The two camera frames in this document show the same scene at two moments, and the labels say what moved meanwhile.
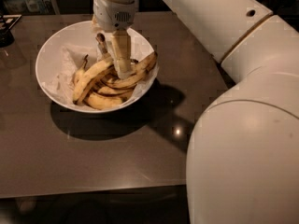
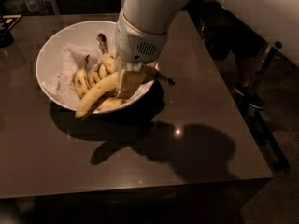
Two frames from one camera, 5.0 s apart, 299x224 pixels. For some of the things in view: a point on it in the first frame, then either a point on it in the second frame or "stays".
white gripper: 112,15 to 135,44
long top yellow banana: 91,77 to 110,82
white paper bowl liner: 62,74 stays
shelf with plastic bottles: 27,0 stays
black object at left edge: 7,21 stays
